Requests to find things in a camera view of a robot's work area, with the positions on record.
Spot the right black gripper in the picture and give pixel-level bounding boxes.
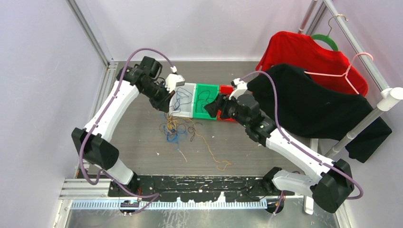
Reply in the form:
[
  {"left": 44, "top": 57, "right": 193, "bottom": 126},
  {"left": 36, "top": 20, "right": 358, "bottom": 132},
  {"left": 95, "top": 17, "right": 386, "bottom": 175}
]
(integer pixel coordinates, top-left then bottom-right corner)
[{"left": 204, "top": 93, "right": 249, "bottom": 128}]

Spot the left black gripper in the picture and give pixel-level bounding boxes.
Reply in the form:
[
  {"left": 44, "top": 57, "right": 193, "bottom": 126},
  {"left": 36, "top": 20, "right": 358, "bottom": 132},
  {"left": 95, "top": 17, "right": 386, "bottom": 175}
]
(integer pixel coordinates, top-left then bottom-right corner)
[{"left": 142, "top": 81, "right": 176, "bottom": 113}]

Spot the brown wire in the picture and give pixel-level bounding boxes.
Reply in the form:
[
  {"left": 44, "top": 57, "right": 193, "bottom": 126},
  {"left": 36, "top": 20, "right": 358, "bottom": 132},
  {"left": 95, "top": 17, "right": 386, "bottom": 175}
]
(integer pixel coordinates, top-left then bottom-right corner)
[{"left": 196, "top": 90, "right": 216, "bottom": 111}]

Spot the dark blue wire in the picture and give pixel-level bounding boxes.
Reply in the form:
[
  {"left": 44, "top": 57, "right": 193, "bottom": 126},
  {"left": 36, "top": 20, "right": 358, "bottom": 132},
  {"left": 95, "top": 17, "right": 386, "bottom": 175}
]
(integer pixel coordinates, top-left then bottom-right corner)
[{"left": 171, "top": 87, "right": 193, "bottom": 112}]

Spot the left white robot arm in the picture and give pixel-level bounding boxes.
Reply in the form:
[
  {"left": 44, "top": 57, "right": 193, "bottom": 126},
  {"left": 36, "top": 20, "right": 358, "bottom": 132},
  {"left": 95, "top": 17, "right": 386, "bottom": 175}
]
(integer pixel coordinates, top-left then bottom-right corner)
[{"left": 71, "top": 57, "right": 185, "bottom": 196}]

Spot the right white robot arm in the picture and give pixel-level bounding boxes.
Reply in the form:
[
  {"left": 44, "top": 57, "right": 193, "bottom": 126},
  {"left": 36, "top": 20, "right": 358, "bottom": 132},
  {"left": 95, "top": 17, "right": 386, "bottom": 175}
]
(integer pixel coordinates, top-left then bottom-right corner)
[{"left": 204, "top": 94, "right": 355, "bottom": 213}]

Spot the green plastic bin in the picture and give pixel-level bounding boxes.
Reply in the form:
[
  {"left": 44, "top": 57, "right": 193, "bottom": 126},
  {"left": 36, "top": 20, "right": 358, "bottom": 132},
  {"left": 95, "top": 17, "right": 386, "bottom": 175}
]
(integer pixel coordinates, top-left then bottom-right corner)
[{"left": 193, "top": 84, "right": 219, "bottom": 120}]

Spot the white plastic bin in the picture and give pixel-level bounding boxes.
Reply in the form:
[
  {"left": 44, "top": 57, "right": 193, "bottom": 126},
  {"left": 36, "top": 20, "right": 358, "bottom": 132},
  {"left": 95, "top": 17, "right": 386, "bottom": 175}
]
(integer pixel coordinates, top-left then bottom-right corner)
[{"left": 169, "top": 83, "right": 196, "bottom": 118}]

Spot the red plastic bin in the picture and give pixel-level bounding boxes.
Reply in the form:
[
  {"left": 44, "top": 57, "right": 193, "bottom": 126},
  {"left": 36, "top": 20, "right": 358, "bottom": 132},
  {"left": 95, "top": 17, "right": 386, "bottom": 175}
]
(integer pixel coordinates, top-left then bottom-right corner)
[{"left": 217, "top": 85, "right": 240, "bottom": 123}]

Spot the black shirt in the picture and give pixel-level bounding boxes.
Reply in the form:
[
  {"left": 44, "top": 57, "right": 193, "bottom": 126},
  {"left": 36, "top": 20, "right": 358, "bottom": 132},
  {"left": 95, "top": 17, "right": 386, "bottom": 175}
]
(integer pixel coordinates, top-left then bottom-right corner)
[{"left": 247, "top": 63, "right": 393, "bottom": 163}]

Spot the red shirt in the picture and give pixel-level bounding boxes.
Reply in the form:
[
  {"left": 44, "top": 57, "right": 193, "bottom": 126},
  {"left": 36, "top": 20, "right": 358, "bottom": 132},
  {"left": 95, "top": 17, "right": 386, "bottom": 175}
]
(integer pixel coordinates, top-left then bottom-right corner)
[{"left": 256, "top": 31, "right": 369, "bottom": 96}]

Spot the green clothes hanger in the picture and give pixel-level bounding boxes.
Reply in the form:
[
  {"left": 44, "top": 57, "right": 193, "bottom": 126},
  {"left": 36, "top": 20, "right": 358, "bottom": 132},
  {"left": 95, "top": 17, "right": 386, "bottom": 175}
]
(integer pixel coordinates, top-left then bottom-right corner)
[{"left": 311, "top": 14, "right": 349, "bottom": 51}]

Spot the pink clothes hanger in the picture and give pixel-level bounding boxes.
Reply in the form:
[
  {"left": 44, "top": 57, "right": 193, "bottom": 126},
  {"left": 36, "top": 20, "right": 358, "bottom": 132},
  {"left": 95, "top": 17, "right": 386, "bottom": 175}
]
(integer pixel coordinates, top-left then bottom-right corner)
[{"left": 304, "top": 52, "right": 374, "bottom": 94}]

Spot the white clothes rack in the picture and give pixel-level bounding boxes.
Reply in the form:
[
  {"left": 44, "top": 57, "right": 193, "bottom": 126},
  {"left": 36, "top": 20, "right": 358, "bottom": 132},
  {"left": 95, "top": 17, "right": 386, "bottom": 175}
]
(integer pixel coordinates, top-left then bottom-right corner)
[{"left": 298, "top": 0, "right": 403, "bottom": 158}]

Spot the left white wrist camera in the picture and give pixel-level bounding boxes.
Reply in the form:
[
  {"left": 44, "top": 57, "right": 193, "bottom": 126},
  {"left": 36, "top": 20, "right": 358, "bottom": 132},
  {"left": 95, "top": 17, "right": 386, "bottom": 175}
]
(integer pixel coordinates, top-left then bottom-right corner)
[{"left": 165, "top": 74, "right": 185, "bottom": 93}]

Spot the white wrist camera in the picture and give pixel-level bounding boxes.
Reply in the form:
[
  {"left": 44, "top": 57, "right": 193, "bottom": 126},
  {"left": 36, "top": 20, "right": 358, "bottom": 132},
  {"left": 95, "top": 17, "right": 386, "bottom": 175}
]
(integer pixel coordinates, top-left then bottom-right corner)
[
  {"left": 165, "top": 74, "right": 185, "bottom": 93},
  {"left": 229, "top": 78, "right": 248, "bottom": 100}
]

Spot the loose yellow wire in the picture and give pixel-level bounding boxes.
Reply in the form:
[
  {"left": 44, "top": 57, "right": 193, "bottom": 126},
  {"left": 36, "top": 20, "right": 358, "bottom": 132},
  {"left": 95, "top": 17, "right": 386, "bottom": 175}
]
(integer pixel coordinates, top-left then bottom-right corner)
[{"left": 178, "top": 124, "right": 232, "bottom": 172}]

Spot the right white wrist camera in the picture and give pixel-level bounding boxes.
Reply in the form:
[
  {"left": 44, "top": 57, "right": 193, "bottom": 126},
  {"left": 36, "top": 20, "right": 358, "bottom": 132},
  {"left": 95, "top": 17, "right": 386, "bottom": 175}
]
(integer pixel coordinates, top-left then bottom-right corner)
[{"left": 229, "top": 78, "right": 248, "bottom": 100}]

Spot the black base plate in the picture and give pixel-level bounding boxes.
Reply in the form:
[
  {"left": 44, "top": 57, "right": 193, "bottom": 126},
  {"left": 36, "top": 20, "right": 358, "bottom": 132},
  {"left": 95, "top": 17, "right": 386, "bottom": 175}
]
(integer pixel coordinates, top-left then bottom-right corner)
[{"left": 108, "top": 175, "right": 295, "bottom": 204}]

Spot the aluminium frame rail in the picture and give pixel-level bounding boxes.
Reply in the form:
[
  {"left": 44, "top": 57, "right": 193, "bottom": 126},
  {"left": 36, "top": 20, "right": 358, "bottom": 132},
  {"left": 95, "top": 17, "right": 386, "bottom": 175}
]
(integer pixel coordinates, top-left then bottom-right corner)
[{"left": 59, "top": 0, "right": 117, "bottom": 200}]

